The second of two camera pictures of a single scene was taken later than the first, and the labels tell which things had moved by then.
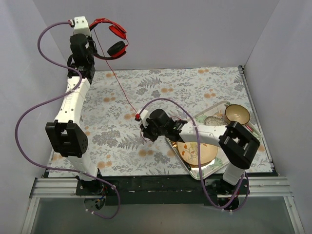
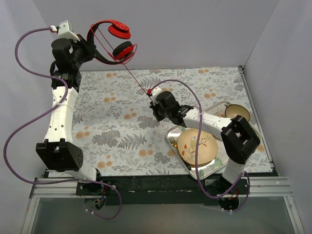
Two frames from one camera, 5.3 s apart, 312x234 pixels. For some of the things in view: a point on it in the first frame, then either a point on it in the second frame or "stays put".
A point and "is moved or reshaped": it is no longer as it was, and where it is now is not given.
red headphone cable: [146, 140] -> [122, 63]
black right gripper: [147, 130] -> [156, 111]
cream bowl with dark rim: [236, 112] stays put
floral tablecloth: [116, 98] stays put
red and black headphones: [117, 48] is moved or reshaped
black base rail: [155, 190] stays put
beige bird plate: [188, 153] stays put
